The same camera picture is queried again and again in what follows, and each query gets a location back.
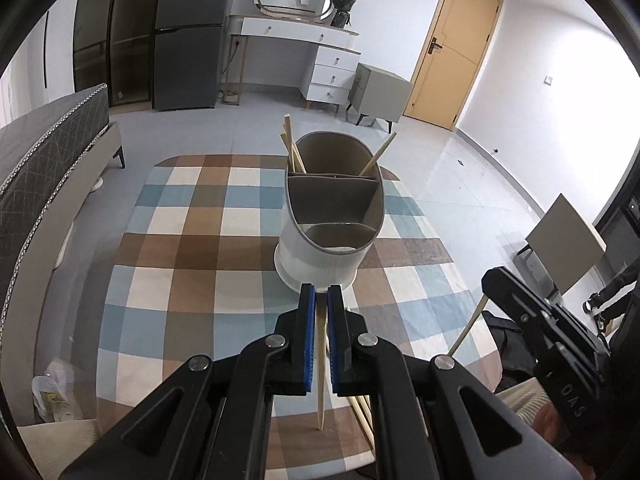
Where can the wooden door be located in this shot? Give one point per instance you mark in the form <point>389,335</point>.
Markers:
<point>450,60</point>

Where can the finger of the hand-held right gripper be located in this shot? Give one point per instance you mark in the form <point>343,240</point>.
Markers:
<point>525,310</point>

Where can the beige cushion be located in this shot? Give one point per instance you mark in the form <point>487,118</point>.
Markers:
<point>55,450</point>

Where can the checkered tablecloth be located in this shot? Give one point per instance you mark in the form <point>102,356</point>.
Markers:
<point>200,260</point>

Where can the grey nightstand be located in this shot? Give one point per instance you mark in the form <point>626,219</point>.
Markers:
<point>380,95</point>

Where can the white vanity desk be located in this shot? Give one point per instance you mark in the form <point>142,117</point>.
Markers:
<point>280,27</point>

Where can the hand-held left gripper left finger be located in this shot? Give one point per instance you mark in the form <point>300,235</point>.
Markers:
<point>311,340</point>

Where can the white round floor object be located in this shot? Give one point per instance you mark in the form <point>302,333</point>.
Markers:
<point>97,185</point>

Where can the grey quilted mattress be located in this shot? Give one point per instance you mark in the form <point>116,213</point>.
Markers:
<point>50,150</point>

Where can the beige striped clothing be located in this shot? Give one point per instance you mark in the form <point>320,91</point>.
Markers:
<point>520,395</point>

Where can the small grey side table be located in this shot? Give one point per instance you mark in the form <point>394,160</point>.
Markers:
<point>565,245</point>

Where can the white wardrobe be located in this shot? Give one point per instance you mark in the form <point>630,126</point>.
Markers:
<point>55,60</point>

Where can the dark grey fridge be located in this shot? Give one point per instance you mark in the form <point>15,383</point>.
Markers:
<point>190,60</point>

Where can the black cabinet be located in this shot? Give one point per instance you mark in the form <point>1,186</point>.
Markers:
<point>625,230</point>

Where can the person's right hand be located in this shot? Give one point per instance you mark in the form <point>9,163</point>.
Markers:
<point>547,422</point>

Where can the clear plastic bag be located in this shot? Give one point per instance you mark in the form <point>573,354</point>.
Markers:
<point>57,395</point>

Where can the white grey utensil holder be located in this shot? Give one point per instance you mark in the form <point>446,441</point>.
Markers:
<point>320,265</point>

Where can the dark glass cabinet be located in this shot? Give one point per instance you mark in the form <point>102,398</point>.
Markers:
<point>120,35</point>

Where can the pile of wooden chopsticks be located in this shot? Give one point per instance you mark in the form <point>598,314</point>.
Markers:
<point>362,415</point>

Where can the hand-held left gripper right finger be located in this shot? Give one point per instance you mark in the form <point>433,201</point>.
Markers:
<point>332,345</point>

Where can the black bag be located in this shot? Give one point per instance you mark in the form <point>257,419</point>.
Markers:
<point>510,355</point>

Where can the oval vanity mirror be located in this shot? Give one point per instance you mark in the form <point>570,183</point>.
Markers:
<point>300,5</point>

